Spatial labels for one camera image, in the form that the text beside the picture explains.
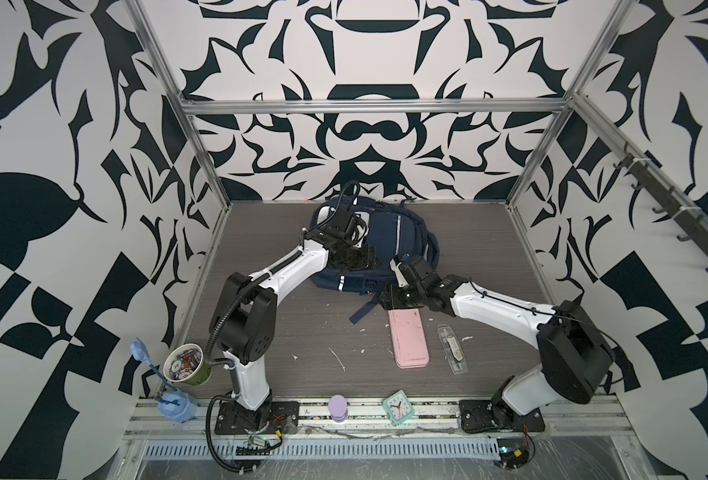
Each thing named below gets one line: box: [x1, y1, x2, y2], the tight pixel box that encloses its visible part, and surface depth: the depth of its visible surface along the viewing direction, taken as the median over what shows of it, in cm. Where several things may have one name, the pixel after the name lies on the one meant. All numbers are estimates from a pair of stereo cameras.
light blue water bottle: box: [129, 338, 198, 424], surface depth 70 cm
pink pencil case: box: [388, 308, 430, 369], surface depth 87 cm
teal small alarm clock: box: [382, 389, 415, 427], surface depth 76 cm
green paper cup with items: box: [163, 343, 212, 386], surface depth 74 cm
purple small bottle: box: [328, 394, 349, 423], surface depth 70 cm
